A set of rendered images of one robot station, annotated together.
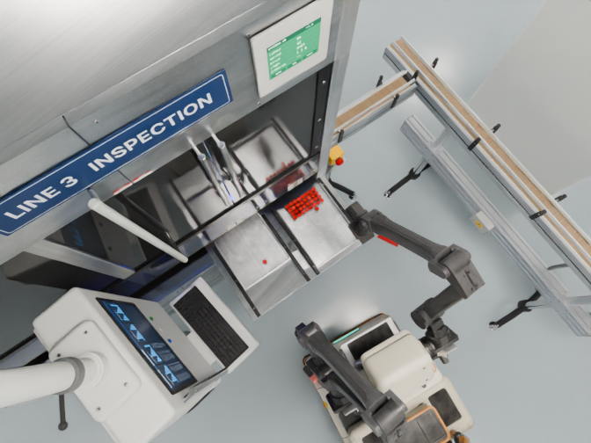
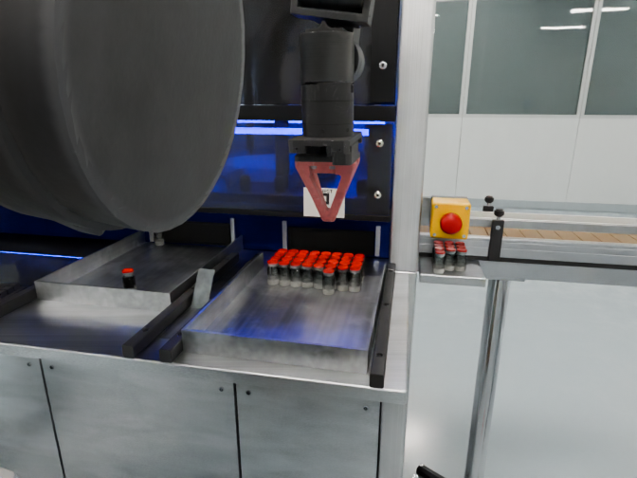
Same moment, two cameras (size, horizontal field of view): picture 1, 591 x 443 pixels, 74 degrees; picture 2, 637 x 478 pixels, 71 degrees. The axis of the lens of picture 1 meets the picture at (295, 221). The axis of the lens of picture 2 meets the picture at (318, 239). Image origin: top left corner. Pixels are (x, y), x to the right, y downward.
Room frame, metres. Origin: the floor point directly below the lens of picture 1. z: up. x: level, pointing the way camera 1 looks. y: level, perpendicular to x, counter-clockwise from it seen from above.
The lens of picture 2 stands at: (0.03, -0.64, 1.22)
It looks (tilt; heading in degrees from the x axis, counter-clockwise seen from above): 17 degrees down; 47
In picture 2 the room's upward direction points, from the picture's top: straight up
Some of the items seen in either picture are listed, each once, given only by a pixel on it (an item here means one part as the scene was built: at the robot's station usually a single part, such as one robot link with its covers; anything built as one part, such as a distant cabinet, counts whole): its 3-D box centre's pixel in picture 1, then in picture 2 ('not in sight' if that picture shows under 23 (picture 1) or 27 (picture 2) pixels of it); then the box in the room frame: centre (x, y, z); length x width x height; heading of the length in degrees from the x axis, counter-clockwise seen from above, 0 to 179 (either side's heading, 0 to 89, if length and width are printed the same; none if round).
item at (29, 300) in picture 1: (10, 311); not in sight; (0.04, 0.88, 1.51); 0.49 x 0.01 x 0.59; 125
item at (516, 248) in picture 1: (491, 219); not in sight; (0.64, -1.18, 0.49); 1.60 x 0.08 x 0.12; 35
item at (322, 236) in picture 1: (318, 224); (301, 299); (0.49, -0.11, 0.90); 0.34 x 0.26 x 0.04; 35
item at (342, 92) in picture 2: (362, 228); (327, 118); (0.39, -0.28, 1.20); 0.10 x 0.07 x 0.07; 34
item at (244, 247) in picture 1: (248, 245); (154, 263); (0.38, 0.23, 0.90); 0.34 x 0.26 x 0.04; 35
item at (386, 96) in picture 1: (360, 111); (573, 240); (1.10, -0.34, 0.92); 0.69 x 0.16 x 0.16; 125
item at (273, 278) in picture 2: (308, 209); (313, 275); (0.56, -0.06, 0.90); 0.18 x 0.02 x 0.05; 125
